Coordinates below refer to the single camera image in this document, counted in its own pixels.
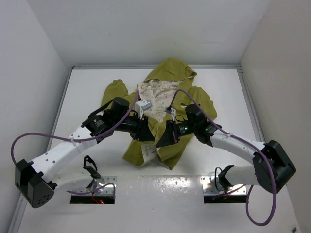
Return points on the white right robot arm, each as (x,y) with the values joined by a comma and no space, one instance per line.
(270,167)

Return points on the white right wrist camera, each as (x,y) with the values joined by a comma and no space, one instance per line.
(171,111)

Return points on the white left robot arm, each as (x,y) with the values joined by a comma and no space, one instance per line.
(34,178)

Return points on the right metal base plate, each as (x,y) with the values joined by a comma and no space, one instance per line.
(210,189)

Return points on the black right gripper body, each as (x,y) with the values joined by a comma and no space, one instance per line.
(186,128)

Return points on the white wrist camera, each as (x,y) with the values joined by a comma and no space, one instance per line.
(171,111)
(141,106)

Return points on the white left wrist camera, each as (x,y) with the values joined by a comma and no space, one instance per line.
(141,106)

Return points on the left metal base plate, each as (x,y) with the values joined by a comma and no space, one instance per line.
(105,186)

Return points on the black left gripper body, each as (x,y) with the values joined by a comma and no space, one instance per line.
(131,124)

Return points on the olive green hooded jacket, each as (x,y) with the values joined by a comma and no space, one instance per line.
(169,83)

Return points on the metal base plate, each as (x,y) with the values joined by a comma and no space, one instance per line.
(105,186)
(210,189)

